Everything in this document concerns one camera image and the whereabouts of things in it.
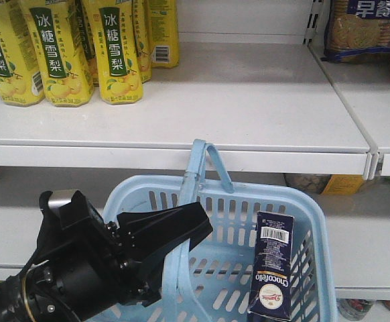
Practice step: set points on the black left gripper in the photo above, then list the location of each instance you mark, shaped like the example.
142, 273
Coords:
88, 266

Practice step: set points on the light blue plastic basket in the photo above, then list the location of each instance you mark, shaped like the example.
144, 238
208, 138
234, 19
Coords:
212, 281

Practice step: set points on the dark blue Chocofello cookie box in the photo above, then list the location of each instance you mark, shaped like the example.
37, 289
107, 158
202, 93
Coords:
269, 295

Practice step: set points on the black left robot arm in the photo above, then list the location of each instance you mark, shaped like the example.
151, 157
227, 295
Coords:
21, 299

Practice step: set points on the yellow pear drink bottle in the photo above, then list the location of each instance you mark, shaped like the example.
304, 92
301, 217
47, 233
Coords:
111, 23

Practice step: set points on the blue breakfast biscuit bag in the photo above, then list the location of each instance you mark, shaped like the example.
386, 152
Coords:
357, 31

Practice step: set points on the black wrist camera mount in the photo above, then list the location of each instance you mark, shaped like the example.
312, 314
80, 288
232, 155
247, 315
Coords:
66, 208

